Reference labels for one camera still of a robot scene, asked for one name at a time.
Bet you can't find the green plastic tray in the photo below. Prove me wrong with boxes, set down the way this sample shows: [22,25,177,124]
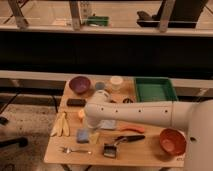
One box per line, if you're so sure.
[134,77,178,102]

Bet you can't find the metal measuring cup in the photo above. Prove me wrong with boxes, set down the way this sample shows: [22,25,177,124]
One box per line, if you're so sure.
[123,98,134,103]

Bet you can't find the silver fork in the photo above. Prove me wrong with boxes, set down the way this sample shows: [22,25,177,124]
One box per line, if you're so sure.
[60,147,92,154]

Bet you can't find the black office chair base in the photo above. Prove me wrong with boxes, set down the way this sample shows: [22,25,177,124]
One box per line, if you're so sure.
[0,116,28,148]

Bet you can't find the orange apple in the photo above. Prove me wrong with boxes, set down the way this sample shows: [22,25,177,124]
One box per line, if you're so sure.
[78,109,85,121]

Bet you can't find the white plastic cup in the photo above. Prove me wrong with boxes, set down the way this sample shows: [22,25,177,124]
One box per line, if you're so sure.
[110,76,123,91]

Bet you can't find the blue plastic cup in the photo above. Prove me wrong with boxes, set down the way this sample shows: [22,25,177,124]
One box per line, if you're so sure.
[95,82,105,90]

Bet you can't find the orange carrot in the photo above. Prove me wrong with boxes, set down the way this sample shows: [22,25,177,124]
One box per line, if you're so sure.
[118,125,145,133]

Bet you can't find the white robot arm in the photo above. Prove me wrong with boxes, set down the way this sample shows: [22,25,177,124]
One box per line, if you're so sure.
[84,90,213,171]

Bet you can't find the green box on shelf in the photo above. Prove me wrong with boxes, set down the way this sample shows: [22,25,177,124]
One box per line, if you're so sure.
[86,15,109,26]

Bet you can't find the red bowl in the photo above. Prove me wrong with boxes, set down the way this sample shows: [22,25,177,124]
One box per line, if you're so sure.
[159,129,186,156]

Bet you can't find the blue sponge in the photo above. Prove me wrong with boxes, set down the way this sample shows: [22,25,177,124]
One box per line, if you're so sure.
[77,129,89,143]

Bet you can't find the grey blue cloth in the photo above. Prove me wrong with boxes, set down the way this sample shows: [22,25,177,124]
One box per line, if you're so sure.
[101,120,116,130]

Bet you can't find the purple bowl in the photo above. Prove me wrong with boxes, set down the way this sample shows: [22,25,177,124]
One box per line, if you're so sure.
[69,76,91,94]

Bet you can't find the black handled brush tool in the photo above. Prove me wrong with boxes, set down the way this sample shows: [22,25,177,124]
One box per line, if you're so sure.
[103,135,145,158]

